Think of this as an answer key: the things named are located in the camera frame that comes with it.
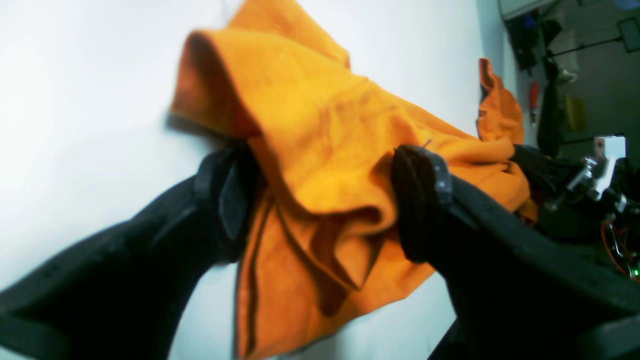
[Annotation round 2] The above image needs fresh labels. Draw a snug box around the image-right left gripper black finger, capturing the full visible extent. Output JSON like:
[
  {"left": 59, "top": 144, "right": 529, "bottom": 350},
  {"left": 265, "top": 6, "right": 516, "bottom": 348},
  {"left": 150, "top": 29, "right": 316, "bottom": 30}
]
[{"left": 0, "top": 143, "right": 259, "bottom": 360}]

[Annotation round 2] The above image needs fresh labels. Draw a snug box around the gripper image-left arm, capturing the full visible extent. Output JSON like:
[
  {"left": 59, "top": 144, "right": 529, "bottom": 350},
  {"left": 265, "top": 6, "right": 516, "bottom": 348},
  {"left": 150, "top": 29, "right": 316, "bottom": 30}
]
[{"left": 390, "top": 145, "right": 639, "bottom": 360}]

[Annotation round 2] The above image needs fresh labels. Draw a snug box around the orange t-shirt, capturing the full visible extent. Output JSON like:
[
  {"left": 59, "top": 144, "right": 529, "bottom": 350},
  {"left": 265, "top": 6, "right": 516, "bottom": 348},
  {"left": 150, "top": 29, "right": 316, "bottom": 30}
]
[{"left": 171, "top": 0, "right": 538, "bottom": 360}]

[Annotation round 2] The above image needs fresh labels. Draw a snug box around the wrist camera image-left arm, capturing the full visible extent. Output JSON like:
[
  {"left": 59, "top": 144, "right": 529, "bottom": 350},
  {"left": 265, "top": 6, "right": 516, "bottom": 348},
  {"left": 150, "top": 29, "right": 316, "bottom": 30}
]
[{"left": 593, "top": 135, "right": 627, "bottom": 193}]

